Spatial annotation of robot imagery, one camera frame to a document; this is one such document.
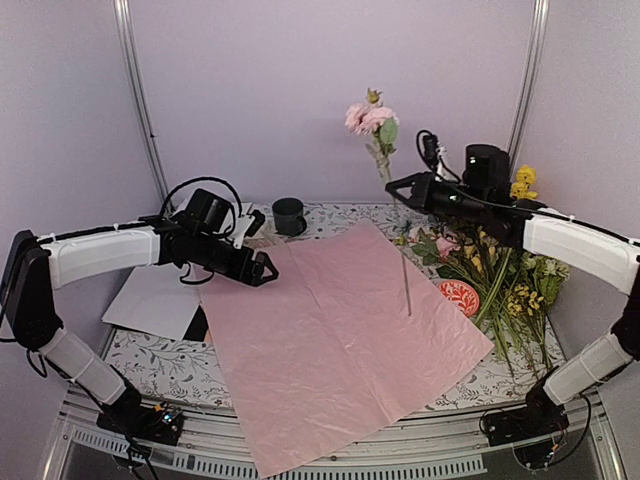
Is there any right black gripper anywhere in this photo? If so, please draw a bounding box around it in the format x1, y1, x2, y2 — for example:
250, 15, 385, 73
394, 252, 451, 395
389, 170, 491, 222

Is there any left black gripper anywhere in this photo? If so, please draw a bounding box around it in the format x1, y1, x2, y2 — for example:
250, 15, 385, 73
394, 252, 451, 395
193, 232, 280, 287

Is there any pink rose stem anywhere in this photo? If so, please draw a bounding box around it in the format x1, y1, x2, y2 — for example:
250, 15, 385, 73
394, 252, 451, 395
343, 87, 414, 317

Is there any pink wrapping paper sheet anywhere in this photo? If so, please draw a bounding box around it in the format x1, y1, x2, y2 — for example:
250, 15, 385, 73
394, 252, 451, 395
200, 220, 493, 478

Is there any yellow flower stem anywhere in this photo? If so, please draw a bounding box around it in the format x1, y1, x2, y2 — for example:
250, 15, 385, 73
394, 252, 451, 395
510, 165, 538, 200

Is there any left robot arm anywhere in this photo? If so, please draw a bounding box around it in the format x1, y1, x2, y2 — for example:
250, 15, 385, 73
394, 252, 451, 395
1, 189, 279, 434

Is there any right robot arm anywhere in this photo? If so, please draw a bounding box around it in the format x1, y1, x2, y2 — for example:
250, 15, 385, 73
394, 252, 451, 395
385, 133, 639, 436

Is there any pile of fake flowers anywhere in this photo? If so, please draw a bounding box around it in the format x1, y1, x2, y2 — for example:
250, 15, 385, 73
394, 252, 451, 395
394, 164, 571, 376

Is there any dark grey mug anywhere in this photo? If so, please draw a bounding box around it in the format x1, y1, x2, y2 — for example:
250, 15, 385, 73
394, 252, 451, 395
272, 197, 307, 237

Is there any red patterned bowl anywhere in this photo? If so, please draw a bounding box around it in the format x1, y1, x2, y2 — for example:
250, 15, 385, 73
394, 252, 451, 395
437, 279, 480, 318

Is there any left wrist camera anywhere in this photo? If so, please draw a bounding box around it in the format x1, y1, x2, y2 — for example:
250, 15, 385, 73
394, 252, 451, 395
230, 209, 266, 249

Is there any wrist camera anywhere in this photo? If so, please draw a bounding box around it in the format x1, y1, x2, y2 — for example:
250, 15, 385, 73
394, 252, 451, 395
230, 209, 266, 249
416, 129, 446, 177

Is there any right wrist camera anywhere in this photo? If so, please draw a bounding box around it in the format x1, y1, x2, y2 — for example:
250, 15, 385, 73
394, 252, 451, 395
416, 129, 446, 177

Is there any right aluminium frame post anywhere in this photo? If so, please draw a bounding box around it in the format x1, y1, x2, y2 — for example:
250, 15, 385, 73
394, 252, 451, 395
508, 0, 550, 172

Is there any aluminium frame post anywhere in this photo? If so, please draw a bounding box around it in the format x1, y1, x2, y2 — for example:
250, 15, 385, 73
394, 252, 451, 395
508, 0, 550, 172
113, 0, 170, 202

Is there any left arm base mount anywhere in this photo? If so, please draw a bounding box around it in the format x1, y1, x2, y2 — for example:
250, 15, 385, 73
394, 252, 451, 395
97, 401, 185, 446

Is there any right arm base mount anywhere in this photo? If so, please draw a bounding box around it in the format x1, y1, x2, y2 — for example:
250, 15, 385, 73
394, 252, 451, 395
479, 400, 569, 446

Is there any left aluminium frame post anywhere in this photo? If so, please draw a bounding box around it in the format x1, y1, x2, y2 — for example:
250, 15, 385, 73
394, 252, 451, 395
113, 0, 170, 202

